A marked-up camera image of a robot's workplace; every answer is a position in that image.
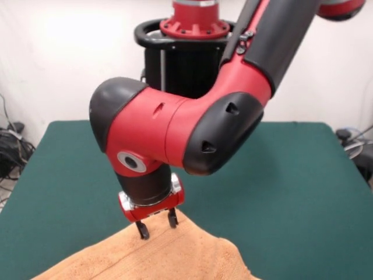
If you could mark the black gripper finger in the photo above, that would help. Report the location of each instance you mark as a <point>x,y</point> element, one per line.
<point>142,230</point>
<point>173,218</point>

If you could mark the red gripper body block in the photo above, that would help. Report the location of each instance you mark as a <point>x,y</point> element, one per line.
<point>151,211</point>

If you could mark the tan terry towel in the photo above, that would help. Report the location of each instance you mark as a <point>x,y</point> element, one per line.
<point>160,256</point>

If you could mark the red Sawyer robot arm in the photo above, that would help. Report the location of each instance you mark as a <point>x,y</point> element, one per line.
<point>189,131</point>

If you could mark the dark green table cloth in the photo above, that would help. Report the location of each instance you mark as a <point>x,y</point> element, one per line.
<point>277,189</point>

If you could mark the grey chair base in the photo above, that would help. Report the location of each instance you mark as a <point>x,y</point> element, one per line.
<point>354,148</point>

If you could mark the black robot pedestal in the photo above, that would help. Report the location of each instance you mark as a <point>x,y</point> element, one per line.
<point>180,64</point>

